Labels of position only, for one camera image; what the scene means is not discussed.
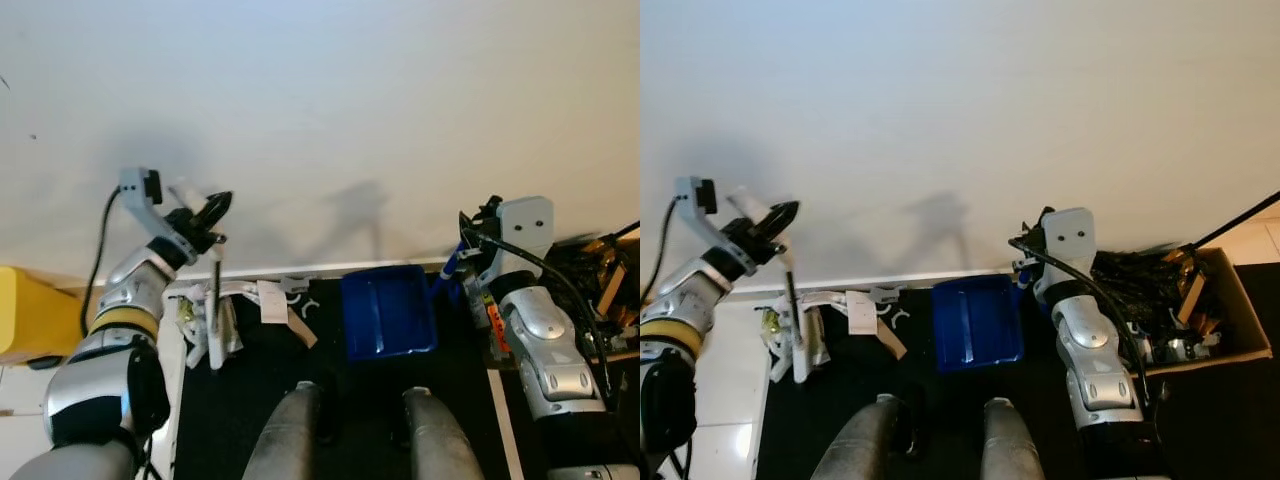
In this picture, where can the thin black pole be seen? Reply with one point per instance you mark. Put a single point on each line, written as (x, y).
(626, 230)
(1240, 215)

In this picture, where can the white paper tag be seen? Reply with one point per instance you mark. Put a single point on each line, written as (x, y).
(272, 302)
(861, 312)

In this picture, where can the grey left robot leg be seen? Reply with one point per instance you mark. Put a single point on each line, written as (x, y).
(285, 435)
(860, 440)

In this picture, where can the brown cardboard box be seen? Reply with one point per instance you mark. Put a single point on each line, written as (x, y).
(1240, 310)
(606, 290)

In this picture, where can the yellow plastic bin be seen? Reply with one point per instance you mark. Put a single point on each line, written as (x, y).
(30, 312)

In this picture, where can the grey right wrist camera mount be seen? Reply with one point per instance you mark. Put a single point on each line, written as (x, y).
(1068, 238)
(527, 225)

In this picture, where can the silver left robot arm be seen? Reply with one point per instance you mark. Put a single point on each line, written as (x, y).
(100, 385)
(672, 330)

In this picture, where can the brown cardboard strip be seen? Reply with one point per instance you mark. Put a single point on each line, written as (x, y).
(892, 340)
(302, 330)

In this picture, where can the black floor mat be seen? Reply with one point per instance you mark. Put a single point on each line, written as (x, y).
(235, 405)
(1225, 430)

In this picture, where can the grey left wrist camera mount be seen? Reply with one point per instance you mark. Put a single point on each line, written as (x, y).
(137, 190)
(692, 200)

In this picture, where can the small yellow-green wrapper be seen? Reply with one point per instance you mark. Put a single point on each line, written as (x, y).
(770, 322)
(185, 312)

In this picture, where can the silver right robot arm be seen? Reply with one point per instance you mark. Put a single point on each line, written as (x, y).
(548, 345)
(1092, 355)

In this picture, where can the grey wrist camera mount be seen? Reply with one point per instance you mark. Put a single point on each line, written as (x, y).
(692, 200)
(1068, 238)
(137, 190)
(527, 225)

